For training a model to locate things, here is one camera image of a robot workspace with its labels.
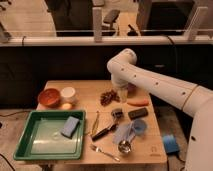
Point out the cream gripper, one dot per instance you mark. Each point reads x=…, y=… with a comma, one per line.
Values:
x=122, y=93

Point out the bunch of dark grapes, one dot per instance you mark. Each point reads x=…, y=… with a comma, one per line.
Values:
x=107, y=97

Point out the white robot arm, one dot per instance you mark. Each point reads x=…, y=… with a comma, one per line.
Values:
x=192, y=99

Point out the blue plastic cup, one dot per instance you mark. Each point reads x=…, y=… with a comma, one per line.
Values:
x=139, y=126

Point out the white paper cup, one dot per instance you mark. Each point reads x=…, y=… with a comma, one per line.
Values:
x=68, y=94

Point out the purple bowl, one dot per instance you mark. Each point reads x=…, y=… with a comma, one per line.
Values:
x=131, y=88

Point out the orange carrot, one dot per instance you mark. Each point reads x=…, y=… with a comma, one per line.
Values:
x=138, y=103

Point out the dark rectangular block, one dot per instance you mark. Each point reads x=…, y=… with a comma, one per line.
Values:
x=134, y=114

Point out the blue grey cloth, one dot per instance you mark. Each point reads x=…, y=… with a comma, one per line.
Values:
x=123, y=132

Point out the wooden table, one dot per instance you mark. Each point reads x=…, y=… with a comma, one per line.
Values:
x=146, y=149

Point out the yellow green tongs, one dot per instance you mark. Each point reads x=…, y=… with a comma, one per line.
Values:
x=95, y=124

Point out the metal measuring spoon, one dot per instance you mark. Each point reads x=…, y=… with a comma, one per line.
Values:
x=124, y=146

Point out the small yellow egg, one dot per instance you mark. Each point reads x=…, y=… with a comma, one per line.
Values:
x=67, y=106

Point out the blue sponge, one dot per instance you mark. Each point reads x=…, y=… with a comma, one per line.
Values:
x=69, y=126

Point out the silver fork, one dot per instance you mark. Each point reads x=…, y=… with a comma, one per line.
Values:
x=97, y=149

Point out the blue box on floor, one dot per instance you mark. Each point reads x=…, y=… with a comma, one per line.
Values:
x=170, y=144

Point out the orange bowl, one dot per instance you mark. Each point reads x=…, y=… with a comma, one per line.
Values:
x=49, y=97

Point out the office chair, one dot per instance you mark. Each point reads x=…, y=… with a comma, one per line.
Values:
x=108, y=21

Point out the green plastic tray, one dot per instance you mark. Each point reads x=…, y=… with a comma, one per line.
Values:
x=41, y=138

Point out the white rail barrier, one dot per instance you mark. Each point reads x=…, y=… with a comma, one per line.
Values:
x=10, y=37

